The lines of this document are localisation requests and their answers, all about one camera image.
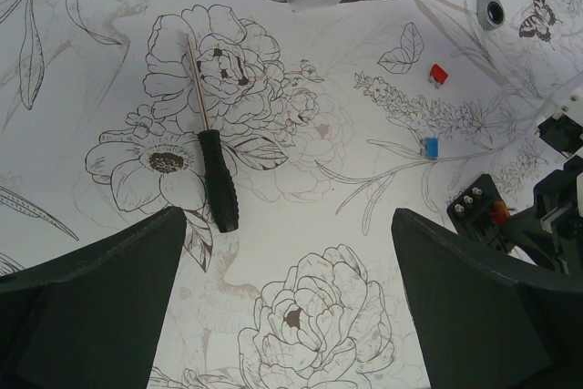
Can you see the red blade fuse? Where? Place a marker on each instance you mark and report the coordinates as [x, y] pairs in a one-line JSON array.
[[437, 75], [499, 218]]

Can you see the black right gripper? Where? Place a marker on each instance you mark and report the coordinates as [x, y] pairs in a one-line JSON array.
[[551, 233]]

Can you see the black handled screwdriver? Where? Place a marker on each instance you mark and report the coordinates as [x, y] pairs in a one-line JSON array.
[[219, 184]]

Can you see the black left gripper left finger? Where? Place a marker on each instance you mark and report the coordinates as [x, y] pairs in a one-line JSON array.
[[92, 318]]

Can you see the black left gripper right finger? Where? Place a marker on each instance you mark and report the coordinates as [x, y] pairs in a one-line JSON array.
[[483, 318]]

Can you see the blue blade fuse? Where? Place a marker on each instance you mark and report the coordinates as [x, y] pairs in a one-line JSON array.
[[429, 148]]

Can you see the orange blade fuse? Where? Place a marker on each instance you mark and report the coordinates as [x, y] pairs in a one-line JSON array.
[[500, 205]]

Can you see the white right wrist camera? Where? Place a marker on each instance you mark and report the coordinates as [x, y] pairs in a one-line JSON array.
[[566, 101]]

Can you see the black fuse box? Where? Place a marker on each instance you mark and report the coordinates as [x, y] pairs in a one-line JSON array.
[[471, 214]]

